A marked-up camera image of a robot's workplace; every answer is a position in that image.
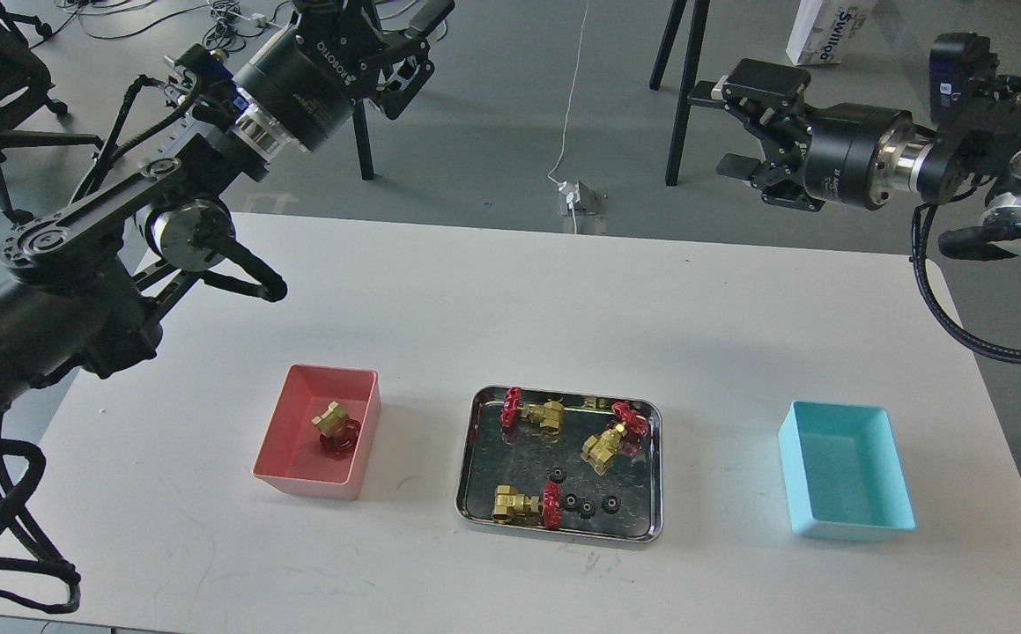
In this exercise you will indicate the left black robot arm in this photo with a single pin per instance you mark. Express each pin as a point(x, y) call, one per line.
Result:
point(91, 283)

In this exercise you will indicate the shiny metal tray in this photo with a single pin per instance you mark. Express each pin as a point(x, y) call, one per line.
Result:
point(559, 462)

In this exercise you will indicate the black tripod left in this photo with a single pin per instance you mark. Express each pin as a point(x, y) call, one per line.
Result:
point(362, 140)

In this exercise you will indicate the brass valve top right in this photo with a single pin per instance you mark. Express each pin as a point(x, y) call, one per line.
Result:
point(620, 438)

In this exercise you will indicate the black tripod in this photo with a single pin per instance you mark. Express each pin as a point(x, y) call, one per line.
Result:
point(362, 140)
point(692, 54)

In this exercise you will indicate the brass valve red handle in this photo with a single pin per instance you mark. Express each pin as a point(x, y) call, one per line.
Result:
point(338, 433)

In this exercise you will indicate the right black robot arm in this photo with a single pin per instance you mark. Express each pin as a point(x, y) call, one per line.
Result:
point(975, 140)

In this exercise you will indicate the brass valve bottom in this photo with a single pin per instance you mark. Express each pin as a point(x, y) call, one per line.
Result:
point(512, 506)

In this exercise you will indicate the light blue plastic box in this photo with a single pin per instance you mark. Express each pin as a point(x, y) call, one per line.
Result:
point(842, 473)

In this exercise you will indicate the white power adapter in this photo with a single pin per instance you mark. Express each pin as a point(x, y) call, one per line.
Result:
point(577, 198)

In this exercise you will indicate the pink plastic box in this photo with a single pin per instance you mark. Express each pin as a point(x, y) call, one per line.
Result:
point(291, 457)

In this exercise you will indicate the brass valve top left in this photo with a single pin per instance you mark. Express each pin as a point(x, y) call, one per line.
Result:
point(548, 416)

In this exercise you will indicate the white cardboard box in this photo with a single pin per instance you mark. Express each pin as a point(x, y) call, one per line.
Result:
point(823, 30)

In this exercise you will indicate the black tripod right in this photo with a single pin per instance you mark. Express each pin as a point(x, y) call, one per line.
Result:
point(692, 54)

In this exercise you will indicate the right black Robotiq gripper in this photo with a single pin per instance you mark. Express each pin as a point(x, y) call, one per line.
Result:
point(851, 154)

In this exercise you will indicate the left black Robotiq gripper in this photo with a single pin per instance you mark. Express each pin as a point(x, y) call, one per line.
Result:
point(299, 87)

